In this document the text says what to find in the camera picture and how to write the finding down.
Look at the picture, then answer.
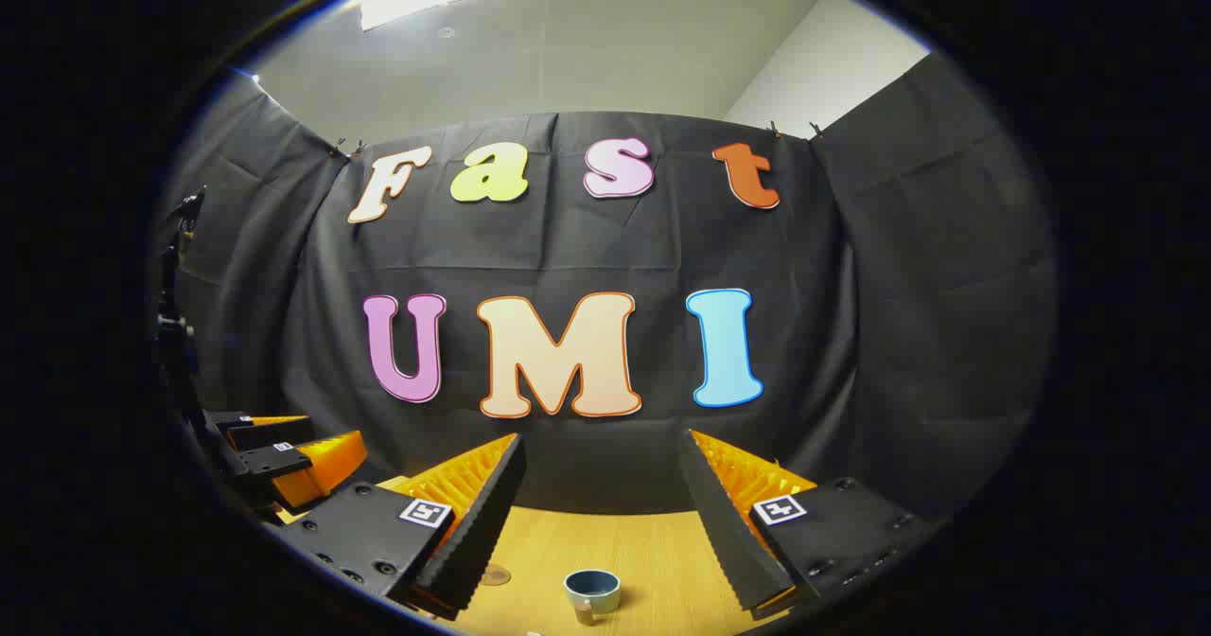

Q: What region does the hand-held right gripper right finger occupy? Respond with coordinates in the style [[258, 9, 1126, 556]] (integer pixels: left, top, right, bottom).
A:
[[678, 429, 947, 618]]

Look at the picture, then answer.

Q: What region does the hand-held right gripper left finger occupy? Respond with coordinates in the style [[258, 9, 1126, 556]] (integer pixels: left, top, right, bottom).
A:
[[268, 433, 528, 621]]

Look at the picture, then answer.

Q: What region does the blue cup with wooden handle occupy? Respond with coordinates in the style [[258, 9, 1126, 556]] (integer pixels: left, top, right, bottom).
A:
[[565, 570, 622, 626]]

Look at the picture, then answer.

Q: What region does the wooden desktop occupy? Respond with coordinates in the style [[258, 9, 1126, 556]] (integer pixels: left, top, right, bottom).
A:
[[279, 475, 800, 636]]

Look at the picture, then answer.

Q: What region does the black backdrop cloth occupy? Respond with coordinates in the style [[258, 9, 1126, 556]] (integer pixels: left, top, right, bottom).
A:
[[156, 52, 1059, 523]]

